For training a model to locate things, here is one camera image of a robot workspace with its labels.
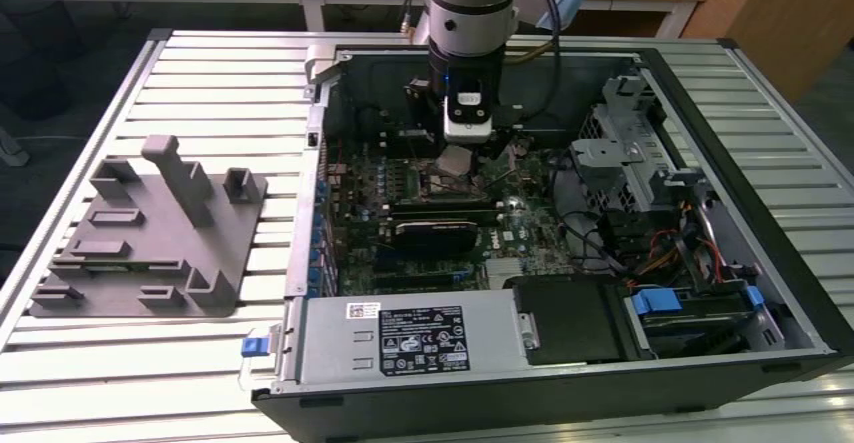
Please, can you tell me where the hard disk in blue carrier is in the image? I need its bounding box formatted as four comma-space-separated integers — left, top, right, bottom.
623, 285, 787, 359

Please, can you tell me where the metal socket cover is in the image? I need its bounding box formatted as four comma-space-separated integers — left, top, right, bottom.
503, 142, 529, 174

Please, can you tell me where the grey parts rack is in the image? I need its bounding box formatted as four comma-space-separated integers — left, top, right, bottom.
26, 134, 269, 318

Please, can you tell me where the orange wire bundle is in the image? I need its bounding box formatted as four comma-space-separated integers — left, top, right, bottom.
623, 247, 679, 287

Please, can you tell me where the black graphics card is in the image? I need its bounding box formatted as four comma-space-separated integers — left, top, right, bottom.
389, 219, 480, 255

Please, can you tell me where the black plastic shroud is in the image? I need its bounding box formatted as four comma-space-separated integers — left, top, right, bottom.
509, 275, 641, 367

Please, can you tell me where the black PC case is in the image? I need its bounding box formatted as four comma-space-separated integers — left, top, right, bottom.
237, 37, 854, 443

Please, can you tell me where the wooden cabinet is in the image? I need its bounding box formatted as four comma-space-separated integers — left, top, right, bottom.
683, 0, 854, 102

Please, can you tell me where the silver power supply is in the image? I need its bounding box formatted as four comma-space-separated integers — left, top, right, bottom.
282, 290, 533, 385

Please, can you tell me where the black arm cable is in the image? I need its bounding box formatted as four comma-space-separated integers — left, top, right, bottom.
529, 0, 565, 124

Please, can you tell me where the grey chair leg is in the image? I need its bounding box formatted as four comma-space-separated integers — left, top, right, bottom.
0, 125, 29, 167

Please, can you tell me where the silver CPU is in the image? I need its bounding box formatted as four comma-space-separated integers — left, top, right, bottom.
433, 144, 478, 178

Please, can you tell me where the silver chipset heatsink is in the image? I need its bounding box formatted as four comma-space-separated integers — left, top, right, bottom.
484, 257, 525, 282

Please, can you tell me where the silver drive cage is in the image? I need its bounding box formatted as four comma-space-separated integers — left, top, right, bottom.
565, 75, 675, 214

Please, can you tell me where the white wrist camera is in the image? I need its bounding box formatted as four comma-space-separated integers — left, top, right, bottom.
441, 90, 499, 143

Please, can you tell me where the green motherboard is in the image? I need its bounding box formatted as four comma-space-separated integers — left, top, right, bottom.
317, 135, 583, 298

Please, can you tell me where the red wire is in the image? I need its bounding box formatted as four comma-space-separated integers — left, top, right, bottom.
707, 240, 728, 284

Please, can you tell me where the black expansion slot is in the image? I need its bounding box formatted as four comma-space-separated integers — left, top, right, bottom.
372, 273, 468, 288

